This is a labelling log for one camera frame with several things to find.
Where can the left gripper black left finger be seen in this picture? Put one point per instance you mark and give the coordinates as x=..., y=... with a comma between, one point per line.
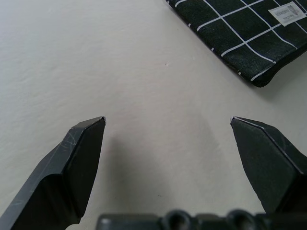
x=55, y=182

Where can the dark green checked cloth pouch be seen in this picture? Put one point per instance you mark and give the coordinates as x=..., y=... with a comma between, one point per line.
x=239, y=31

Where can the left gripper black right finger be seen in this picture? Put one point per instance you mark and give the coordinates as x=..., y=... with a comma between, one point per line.
x=271, y=167

